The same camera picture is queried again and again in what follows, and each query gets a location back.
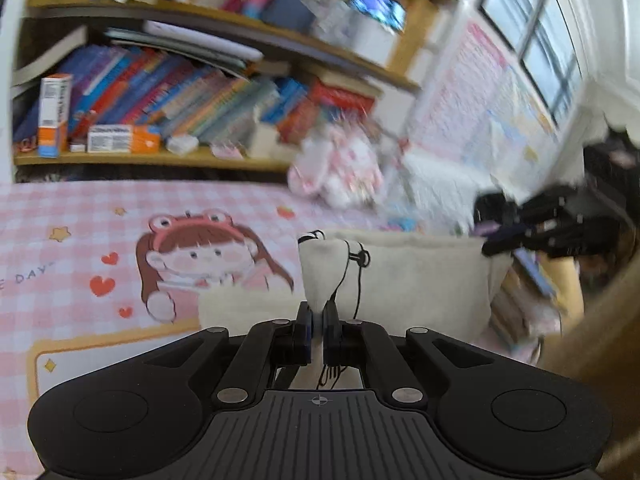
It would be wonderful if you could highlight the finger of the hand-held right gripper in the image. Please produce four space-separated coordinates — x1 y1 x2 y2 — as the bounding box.
475 192 523 226
482 230 536 257

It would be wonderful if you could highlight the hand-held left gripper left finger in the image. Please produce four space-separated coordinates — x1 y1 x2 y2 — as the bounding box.
150 301 314 407

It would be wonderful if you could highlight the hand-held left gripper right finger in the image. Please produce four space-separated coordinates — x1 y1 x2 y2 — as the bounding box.
322 301 496 407

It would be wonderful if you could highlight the cream t-shirt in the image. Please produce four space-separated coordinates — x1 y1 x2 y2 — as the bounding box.
197 230 513 391

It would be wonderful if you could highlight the pink white plush bunny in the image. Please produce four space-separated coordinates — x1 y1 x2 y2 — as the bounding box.
287 125 386 208

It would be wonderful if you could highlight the window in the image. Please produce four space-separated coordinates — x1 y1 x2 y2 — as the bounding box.
480 0 586 126

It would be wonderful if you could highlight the small white packet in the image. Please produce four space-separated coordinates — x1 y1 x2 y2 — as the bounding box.
165 135 200 155

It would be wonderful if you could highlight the wooden shelf board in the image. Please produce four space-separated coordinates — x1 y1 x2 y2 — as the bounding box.
12 0 426 171

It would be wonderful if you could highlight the pink checked bed sheet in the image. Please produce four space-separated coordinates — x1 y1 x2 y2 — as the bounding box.
0 180 501 466

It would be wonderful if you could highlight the flat white orange box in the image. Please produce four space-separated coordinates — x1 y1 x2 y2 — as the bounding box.
87 125 162 153

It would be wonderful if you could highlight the row of colourful books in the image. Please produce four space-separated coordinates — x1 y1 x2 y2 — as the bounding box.
12 45 376 146

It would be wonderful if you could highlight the clutter of boxes and books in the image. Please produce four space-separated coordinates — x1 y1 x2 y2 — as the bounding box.
85 0 416 61

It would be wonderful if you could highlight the stack of flat lying books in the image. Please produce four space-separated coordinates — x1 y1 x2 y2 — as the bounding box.
105 20 263 76

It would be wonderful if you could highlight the tall white orange box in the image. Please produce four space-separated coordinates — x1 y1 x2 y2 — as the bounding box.
37 74 73 157

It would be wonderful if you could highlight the pink wall poster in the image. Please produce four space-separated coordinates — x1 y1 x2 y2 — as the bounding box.
410 20 561 186

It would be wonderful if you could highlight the white metal post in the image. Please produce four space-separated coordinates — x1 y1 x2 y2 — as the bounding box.
420 0 496 111

